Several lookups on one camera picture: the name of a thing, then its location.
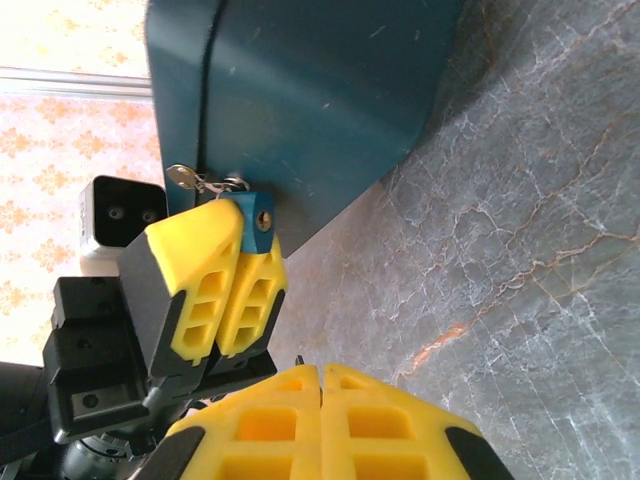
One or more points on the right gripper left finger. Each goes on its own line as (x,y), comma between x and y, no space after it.
(260,430)

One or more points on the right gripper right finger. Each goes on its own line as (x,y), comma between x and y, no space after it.
(390,430)

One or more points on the blue starry night tin box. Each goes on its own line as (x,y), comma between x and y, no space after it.
(310,110)

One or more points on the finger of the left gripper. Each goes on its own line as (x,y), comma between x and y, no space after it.
(255,290)
(185,260)

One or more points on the small blue padlock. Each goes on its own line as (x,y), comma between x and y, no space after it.
(257,225)

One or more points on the aluminium frame corner post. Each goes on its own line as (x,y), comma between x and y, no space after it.
(75,82)

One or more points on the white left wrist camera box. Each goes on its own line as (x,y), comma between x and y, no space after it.
(127,220)

